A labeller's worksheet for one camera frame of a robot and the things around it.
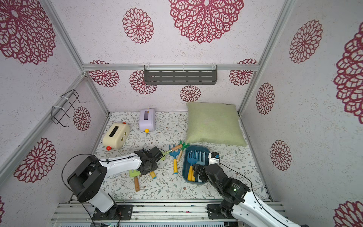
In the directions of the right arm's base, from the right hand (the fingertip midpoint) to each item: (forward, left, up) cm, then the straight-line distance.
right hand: (198, 167), depth 76 cm
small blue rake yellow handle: (+15, +15, -13) cm, 25 cm away
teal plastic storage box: (+5, +7, -10) cm, 13 cm away
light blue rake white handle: (+9, -1, -11) cm, 14 cm away
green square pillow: (+32, -12, -1) cm, 34 cm away
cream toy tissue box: (+22, +54, -2) cm, 58 cm away
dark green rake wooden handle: (+21, +8, -12) cm, 25 cm away
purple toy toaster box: (+35, +35, -3) cm, 49 cm away
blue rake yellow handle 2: (+8, +2, -11) cm, 14 cm away
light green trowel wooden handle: (0, +38, -12) cm, 40 cm away
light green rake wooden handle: (+16, +16, -12) cm, 26 cm away
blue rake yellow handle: (+11, +5, -11) cm, 16 cm away
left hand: (+4, +28, -13) cm, 31 cm away
